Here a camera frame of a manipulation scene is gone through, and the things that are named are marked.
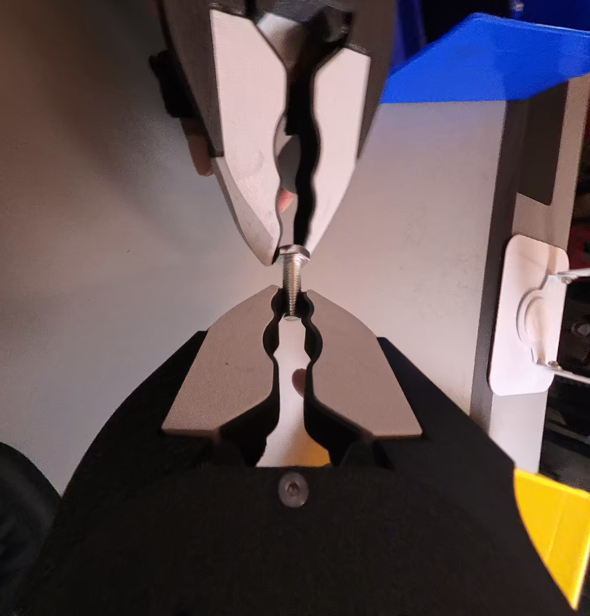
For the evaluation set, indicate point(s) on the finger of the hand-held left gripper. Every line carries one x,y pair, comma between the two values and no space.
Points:
246,120
338,120

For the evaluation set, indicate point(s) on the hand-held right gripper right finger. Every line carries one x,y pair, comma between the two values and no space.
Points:
362,385

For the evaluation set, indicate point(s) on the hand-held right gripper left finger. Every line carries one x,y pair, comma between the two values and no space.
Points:
218,380

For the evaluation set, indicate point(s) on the silver flange bolt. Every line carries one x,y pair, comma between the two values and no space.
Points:
293,279

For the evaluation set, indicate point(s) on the blue plastic bin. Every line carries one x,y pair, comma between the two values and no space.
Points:
492,62

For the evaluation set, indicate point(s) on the person's left hand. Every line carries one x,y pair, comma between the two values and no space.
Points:
201,159

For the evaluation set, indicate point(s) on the person's right hand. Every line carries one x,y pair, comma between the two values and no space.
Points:
299,382

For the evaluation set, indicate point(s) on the yellow plastic bin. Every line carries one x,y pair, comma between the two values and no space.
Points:
559,529

